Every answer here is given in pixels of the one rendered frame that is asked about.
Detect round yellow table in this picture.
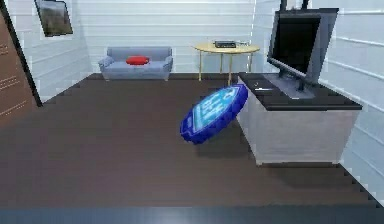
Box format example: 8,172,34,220
193,41,261,87

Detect white cabinet with black top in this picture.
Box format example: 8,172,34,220
235,71,364,167

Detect black television set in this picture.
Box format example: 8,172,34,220
261,7,340,100

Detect red cushion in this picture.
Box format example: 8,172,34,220
125,55,150,66

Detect blue round disc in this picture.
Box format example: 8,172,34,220
179,83,249,145

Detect framed landscape picture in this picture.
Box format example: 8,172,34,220
34,0,74,38

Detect grey blue sofa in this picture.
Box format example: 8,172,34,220
98,46,174,82

